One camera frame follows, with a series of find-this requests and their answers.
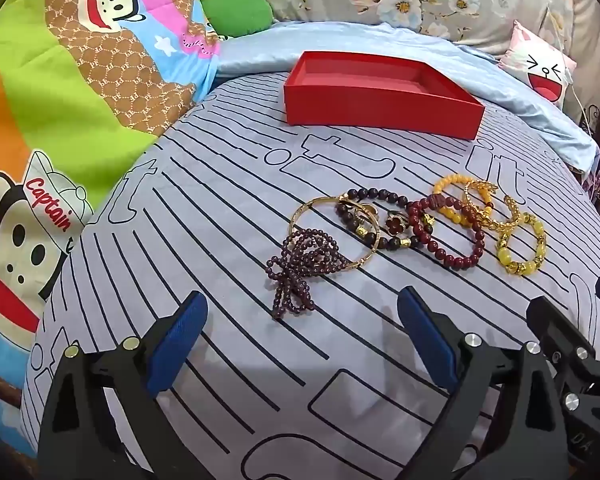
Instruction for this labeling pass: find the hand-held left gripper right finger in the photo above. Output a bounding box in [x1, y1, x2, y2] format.
[397, 286, 576, 480]

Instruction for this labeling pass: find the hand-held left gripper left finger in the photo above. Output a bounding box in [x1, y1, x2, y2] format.
[37, 290, 211, 480]

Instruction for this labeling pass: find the red bead bracelet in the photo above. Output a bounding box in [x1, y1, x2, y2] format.
[406, 195, 487, 272]

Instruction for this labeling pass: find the yellow bead bracelet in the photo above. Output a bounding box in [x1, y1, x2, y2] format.
[495, 212, 548, 277]

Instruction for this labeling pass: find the purple multi-strand bead bracelet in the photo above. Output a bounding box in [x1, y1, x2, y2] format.
[266, 227, 342, 318]

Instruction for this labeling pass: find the gold chain bracelet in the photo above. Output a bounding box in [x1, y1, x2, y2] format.
[462, 180, 523, 233]

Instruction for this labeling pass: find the orange bead bracelet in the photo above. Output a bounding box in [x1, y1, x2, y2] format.
[432, 174, 481, 226]

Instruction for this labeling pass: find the dark brown bead bracelet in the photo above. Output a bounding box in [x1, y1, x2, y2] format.
[335, 187, 433, 251]

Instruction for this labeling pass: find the thin gold bangle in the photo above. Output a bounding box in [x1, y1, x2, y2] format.
[289, 196, 383, 267]

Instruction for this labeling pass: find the red cardboard box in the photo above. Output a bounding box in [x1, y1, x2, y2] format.
[283, 51, 486, 141]

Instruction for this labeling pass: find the grey striped bed sheet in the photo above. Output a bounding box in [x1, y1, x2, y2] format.
[22, 72, 600, 480]

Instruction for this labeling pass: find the light blue blanket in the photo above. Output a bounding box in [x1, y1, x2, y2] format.
[215, 20, 600, 171]

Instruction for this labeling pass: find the pink cartoon face pillow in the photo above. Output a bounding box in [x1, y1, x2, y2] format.
[497, 20, 578, 108]

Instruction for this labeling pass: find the cartoon monkey blanket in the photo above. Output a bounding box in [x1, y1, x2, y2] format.
[0, 0, 222, 461]

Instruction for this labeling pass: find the green pillow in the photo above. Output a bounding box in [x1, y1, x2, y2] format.
[200, 0, 273, 38]

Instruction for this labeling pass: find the white cable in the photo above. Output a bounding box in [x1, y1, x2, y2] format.
[545, 0, 596, 136]

